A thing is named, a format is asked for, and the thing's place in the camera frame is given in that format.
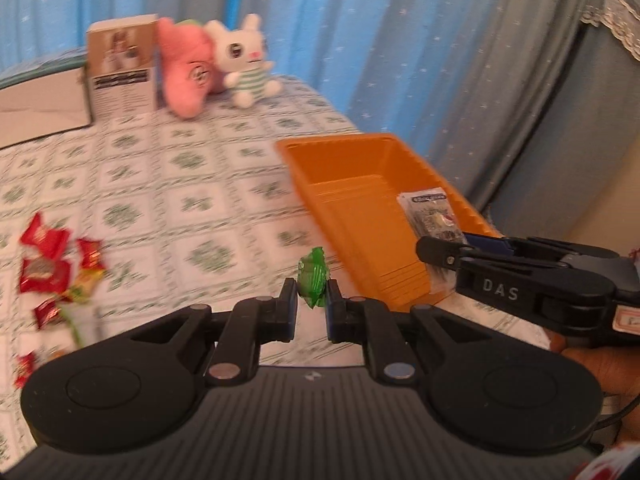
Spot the blue star curtain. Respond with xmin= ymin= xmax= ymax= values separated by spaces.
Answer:
xmin=1 ymin=0 xmax=587 ymax=208

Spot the red gold candy packet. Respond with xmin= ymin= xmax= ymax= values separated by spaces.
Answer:
xmin=76 ymin=237 xmax=106 ymax=271

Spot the small red candy packet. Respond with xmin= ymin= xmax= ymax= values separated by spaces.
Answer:
xmin=14 ymin=351 xmax=38 ymax=389

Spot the clear mixed nuts packet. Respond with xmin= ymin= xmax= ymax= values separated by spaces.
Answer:
xmin=397 ymin=186 xmax=466 ymax=294

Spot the white flat envelope box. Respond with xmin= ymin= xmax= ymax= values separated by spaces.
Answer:
xmin=0 ymin=48 xmax=93 ymax=148

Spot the green candy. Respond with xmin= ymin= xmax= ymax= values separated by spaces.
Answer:
xmin=296 ymin=247 xmax=330 ymax=309

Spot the white bunny plush toy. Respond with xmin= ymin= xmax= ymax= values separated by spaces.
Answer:
xmin=204 ymin=13 xmax=282 ymax=110

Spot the red gold label snack packet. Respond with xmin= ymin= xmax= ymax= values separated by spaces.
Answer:
xmin=18 ymin=256 xmax=70 ymax=294

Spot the pink plush toy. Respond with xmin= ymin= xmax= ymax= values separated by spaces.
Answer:
xmin=156 ymin=18 xmax=224 ymax=119

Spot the green edged silver snack packet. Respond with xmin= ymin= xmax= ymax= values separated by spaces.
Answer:
xmin=61 ymin=304 xmax=103 ymax=349

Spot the yellow green candy packet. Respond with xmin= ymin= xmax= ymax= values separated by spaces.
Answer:
xmin=61 ymin=269 xmax=105 ymax=304

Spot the floral green white tablecloth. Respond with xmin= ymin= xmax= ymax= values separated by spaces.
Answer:
xmin=0 ymin=75 xmax=551 ymax=466

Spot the orange plastic basket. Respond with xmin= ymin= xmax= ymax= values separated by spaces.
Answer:
xmin=277 ymin=133 xmax=498 ymax=312

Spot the red pillow snack packet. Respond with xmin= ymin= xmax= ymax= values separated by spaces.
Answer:
xmin=20 ymin=211 xmax=70 ymax=261

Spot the right hand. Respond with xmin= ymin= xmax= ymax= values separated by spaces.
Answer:
xmin=560 ymin=346 xmax=640 ymax=451

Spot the brown white product box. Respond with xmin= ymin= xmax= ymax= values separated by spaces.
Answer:
xmin=86 ymin=14 xmax=157 ymax=122

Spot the dark red snack packet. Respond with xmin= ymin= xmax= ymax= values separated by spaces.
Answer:
xmin=32 ymin=297 xmax=66 ymax=330

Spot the grey lace curtain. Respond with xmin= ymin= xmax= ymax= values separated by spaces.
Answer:
xmin=429 ymin=0 xmax=640 ymax=226

